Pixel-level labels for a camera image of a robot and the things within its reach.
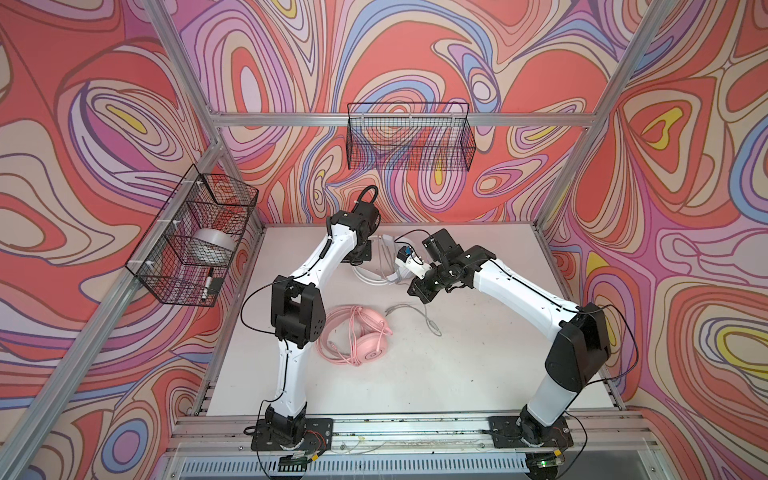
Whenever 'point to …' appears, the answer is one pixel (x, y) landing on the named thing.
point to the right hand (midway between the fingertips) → (415, 295)
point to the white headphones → (382, 269)
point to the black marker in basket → (208, 283)
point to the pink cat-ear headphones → (354, 336)
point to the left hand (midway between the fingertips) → (358, 256)
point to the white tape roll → (211, 247)
